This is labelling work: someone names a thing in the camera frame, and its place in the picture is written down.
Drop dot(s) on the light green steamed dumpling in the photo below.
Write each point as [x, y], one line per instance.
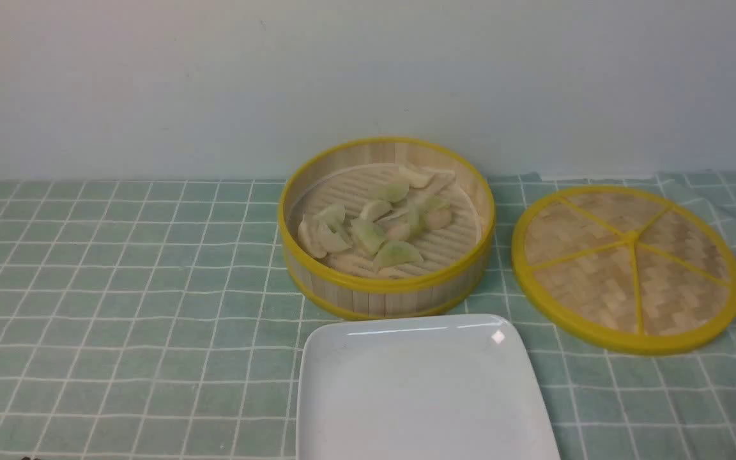
[332, 215]

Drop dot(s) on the pale green steamed dumpling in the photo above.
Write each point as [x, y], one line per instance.
[333, 237]

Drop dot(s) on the white square plate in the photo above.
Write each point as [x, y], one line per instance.
[438, 387]

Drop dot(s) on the green dumpling centre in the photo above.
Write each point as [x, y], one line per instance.
[367, 236]

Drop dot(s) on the white dumpling middle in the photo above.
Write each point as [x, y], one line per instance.
[374, 210]

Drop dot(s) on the pinkish dumpling front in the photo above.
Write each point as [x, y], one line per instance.
[351, 263]

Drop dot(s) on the green dumpling back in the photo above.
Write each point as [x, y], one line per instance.
[392, 192]

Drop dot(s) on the yellow-rimmed bamboo steamer basket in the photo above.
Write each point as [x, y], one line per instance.
[354, 298]

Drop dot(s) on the pinkish white dumpling right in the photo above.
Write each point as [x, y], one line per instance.
[436, 213]

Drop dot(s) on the white dumpling back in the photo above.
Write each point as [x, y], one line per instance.
[415, 176]

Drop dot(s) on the green checkered tablecloth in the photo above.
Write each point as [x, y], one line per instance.
[156, 320]

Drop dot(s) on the yellow-rimmed woven steamer lid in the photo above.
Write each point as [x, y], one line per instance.
[625, 269]

